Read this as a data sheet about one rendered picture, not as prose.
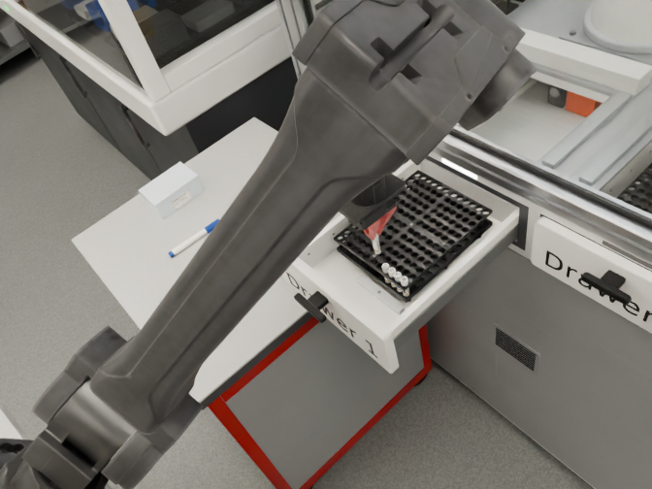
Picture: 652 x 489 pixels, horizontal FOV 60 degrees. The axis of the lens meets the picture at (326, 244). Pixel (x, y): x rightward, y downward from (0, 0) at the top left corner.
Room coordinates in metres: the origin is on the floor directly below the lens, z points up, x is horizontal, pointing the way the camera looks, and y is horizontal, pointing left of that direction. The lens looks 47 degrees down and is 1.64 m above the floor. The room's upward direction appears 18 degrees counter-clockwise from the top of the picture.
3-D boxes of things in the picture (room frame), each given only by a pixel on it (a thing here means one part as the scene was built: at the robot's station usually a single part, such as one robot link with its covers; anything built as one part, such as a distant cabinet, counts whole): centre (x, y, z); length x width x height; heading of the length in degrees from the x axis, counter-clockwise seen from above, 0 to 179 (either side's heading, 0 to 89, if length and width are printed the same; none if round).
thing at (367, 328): (0.57, 0.02, 0.87); 0.29 x 0.02 x 0.11; 28
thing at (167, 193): (1.11, 0.32, 0.79); 0.13 x 0.09 x 0.05; 119
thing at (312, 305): (0.56, 0.05, 0.91); 0.07 x 0.04 x 0.01; 28
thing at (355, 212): (0.60, -0.08, 1.09); 0.10 x 0.07 x 0.07; 117
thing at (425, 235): (0.66, -0.16, 0.87); 0.22 x 0.18 x 0.06; 118
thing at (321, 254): (0.67, -0.16, 0.86); 0.40 x 0.26 x 0.06; 118
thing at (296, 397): (0.94, 0.20, 0.38); 0.62 x 0.58 x 0.76; 28
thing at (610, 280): (0.43, -0.38, 0.91); 0.07 x 0.04 x 0.01; 28
